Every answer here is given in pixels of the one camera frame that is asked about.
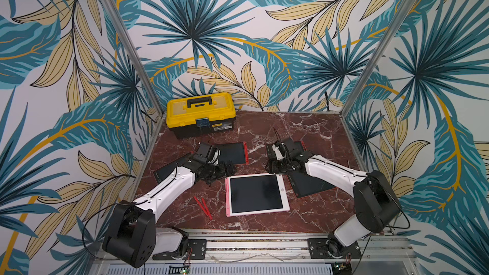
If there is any red tablet right front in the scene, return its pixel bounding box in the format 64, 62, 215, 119
287, 172, 335, 198

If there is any red tablet far left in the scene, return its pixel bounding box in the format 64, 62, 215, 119
154, 153, 191, 183

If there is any yellow black toolbox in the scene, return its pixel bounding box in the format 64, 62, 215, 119
166, 92, 236, 139

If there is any red tablet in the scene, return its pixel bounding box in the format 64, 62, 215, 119
289, 141, 306, 153
287, 172, 335, 198
215, 142, 245, 165
154, 153, 191, 183

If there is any red tablet right back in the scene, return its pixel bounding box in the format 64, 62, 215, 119
289, 141, 306, 153

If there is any red tablet centre back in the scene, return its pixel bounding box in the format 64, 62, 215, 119
215, 142, 245, 165

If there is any large pink writing tablet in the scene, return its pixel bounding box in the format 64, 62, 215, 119
225, 173, 290, 217

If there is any red stylus angled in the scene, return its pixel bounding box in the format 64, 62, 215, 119
202, 198, 213, 220

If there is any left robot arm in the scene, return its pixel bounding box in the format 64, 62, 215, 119
102, 143, 236, 268

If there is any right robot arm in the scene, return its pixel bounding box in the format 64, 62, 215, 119
266, 138, 402, 258

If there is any red stylus beside pink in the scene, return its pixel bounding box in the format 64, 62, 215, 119
194, 196, 207, 216

